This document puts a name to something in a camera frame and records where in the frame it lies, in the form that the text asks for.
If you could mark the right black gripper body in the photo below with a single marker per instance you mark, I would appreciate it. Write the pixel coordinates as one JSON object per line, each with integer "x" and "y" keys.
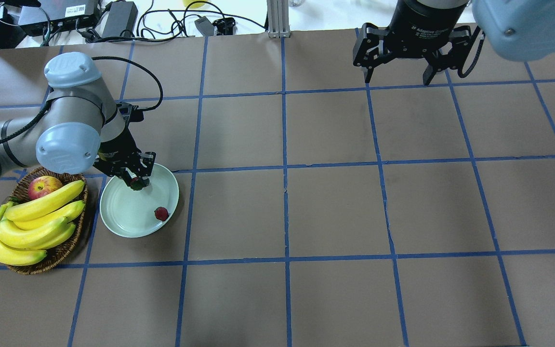
{"x": 417, "y": 24}

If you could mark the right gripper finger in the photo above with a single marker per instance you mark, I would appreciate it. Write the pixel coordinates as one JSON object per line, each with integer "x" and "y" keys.
{"x": 368, "y": 69}
{"x": 431, "y": 70}

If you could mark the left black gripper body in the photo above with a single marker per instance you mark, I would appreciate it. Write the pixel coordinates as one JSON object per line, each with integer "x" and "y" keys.
{"x": 118, "y": 153}

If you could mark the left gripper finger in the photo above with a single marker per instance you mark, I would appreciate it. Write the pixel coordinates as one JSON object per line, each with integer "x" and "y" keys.
{"x": 127, "y": 178}
{"x": 143, "y": 173}

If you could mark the strawberry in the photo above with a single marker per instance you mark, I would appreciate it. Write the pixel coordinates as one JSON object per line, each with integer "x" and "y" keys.
{"x": 139, "y": 183}
{"x": 161, "y": 213}

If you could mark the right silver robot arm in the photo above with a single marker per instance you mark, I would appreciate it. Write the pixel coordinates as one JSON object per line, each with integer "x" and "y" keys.
{"x": 517, "y": 30}

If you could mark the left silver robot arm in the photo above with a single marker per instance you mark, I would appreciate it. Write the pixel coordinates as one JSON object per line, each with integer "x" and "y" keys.
{"x": 79, "y": 126}

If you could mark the light green plate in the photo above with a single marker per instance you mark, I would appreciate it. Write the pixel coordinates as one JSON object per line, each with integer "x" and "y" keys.
{"x": 129, "y": 213}

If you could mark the red yellow apple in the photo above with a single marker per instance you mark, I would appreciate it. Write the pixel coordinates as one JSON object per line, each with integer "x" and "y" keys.
{"x": 42, "y": 186}

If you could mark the brown wicker basket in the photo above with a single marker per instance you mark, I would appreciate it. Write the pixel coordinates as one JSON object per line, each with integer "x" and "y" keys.
{"x": 60, "y": 253}

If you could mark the yellow banana bunch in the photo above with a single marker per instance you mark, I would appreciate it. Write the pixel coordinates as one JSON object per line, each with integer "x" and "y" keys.
{"x": 29, "y": 231}

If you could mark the black power adapter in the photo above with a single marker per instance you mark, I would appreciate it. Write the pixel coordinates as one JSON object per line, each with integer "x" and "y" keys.
{"x": 121, "y": 16}

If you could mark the grey small adapter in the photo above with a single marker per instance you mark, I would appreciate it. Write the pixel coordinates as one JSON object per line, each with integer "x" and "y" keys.
{"x": 205, "y": 27}

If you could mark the aluminium frame post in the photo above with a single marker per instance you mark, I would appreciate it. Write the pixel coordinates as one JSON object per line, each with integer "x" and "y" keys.
{"x": 278, "y": 19}

